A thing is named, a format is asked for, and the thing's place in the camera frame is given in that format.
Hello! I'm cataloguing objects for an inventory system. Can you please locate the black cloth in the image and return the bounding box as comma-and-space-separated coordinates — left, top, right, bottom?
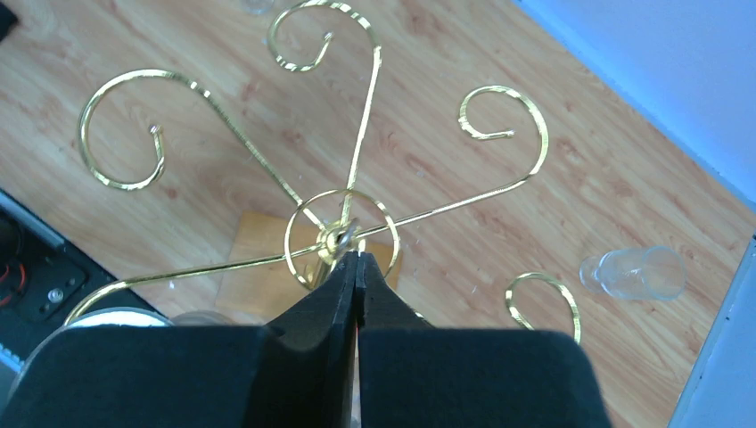
0, 2, 19, 41

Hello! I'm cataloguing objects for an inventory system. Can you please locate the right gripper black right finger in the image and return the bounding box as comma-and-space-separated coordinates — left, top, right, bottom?
357, 254, 611, 427

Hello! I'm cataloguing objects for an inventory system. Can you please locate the wooden rack base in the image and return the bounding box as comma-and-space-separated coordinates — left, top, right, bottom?
215, 210, 402, 324

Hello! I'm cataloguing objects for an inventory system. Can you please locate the wine glass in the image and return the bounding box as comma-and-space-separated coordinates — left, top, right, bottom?
579, 246, 686, 300
14, 307, 173, 383
169, 310, 234, 326
240, 0, 275, 15

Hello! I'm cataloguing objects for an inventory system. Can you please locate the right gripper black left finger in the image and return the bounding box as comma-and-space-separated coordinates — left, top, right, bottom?
1, 253, 359, 427

